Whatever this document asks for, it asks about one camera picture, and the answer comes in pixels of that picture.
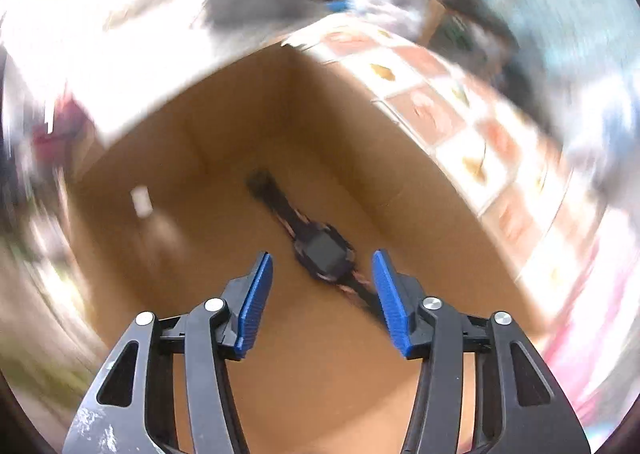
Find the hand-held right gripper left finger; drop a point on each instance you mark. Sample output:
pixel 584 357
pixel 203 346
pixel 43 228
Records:
pixel 255 304

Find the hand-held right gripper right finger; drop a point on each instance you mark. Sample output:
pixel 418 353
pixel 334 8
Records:
pixel 390 304

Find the black wristwatch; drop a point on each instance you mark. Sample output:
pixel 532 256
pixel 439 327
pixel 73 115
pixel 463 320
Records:
pixel 325 254

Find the brown cardboard box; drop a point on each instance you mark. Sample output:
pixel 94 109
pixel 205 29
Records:
pixel 320 133

